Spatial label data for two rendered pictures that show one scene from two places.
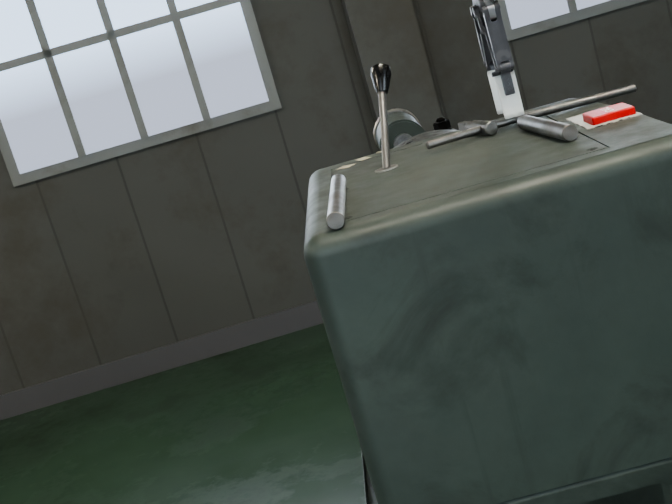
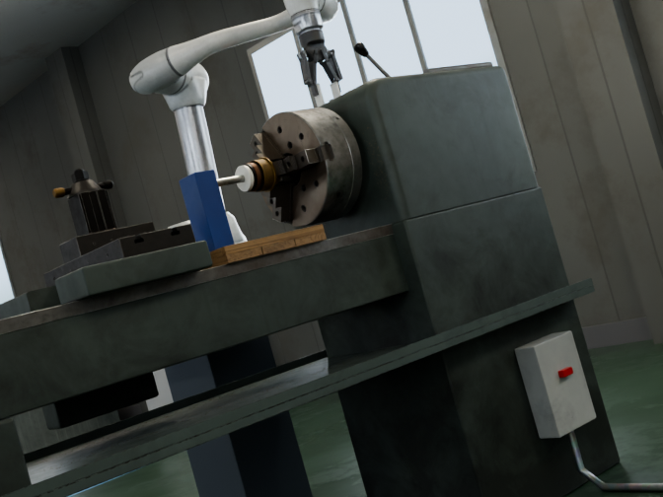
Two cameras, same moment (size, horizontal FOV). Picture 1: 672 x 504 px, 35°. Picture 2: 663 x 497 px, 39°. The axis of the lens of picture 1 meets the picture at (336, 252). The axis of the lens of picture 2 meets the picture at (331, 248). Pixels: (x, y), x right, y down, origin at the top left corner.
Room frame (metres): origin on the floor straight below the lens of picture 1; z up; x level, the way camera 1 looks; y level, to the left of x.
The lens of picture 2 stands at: (3.63, 1.66, 0.77)
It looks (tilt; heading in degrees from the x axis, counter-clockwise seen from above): 2 degrees up; 227
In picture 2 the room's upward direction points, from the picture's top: 16 degrees counter-clockwise
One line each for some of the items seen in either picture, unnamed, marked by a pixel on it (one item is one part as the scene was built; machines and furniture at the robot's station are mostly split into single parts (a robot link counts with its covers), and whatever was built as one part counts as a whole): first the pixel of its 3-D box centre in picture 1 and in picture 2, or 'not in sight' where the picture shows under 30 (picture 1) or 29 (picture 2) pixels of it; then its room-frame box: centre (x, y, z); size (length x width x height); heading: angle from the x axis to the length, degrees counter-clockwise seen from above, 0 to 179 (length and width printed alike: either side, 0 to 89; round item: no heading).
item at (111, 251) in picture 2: not in sight; (115, 258); (2.53, -0.26, 0.95); 0.43 x 0.18 x 0.04; 87
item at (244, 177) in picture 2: not in sight; (226, 181); (2.18, -0.23, 1.08); 0.13 x 0.07 x 0.07; 177
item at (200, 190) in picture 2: not in sight; (207, 217); (2.27, -0.23, 1.00); 0.08 x 0.06 x 0.23; 87
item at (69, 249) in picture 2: not in sight; (109, 243); (2.50, -0.32, 1.00); 0.20 x 0.10 x 0.05; 177
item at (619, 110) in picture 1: (609, 116); not in sight; (1.47, -0.42, 1.26); 0.06 x 0.06 x 0.02; 87
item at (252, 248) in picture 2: not in sight; (237, 256); (2.21, -0.23, 0.89); 0.36 x 0.30 x 0.04; 87
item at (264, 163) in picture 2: not in sight; (260, 175); (2.08, -0.22, 1.08); 0.09 x 0.09 x 0.09; 87
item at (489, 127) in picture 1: (476, 127); not in sight; (1.66, -0.27, 1.27); 0.12 x 0.02 x 0.02; 13
